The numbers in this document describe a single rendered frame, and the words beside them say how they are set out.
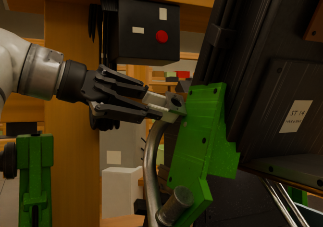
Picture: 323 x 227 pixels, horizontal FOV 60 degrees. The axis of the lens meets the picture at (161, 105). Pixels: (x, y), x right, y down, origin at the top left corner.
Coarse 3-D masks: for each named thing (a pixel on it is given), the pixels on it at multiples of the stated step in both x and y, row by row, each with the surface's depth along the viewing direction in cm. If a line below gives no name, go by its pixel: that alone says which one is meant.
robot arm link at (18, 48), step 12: (0, 36) 43; (12, 36) 45; (0, 48) 42; (12, 48) 43; (24, 48) 45; (0, 60) 41; (12, 60) 43; (24, 60) 44; (0, 72) 41; (12, 72) 43; (0, 84) 41; (12, 84) 44
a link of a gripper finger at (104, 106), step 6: (96, 108) 47; (102, 108) 48; (108, 108) 49; (114, 108) 49; (120, 108) 50; (126, 108) 51; (108, 114) 50; (114, 114) 50; (120, 114) 50; (126, 114) 51; (132, 114) 51; (138, 114) 51; (144, 114) 52; (120, 120) 51; (126, 120) 52; (132, 120) 52
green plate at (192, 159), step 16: (192, 96) 56; (208, 96) 51; (192, 112) 54; (208, 112) 49; (192, 128) 53; (208, 128) 48; (224, 128) 50; (176, 144) 57; (192, 144) 51; (208, 144) 47; (224, 144) 50; (176, 160) 55; (192, 160) 50; (208, 160) 47; (224, 160) 50; (176, 176) 54; (192, 176) 49; (224, 176) 50
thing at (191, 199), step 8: (176, 192) 45; (184, 192) 46; (168, 200) 47; (176, 200) 44; (184, 200) 45; (192, 200) 45; (160, 208) 49; (168, 208) 46; (176, 208) 45; (184, 208) 45; (160, 216) 48; (168, 216) 47; (176, 216) 46; (160, 224) 48; (168, 224) 48
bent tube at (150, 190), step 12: (168, 96) 57; (180, 96) 59; (168, 108) 55; (180, 108) 56; (156, 120) 60; (156, 132) 61; (156, 144) 62; (144, 156) 61; (156, 156) 62; (144, 168) 60; (144, 180) 58; (156, 180) 58; (156, 192) 55; (156, 204) 53
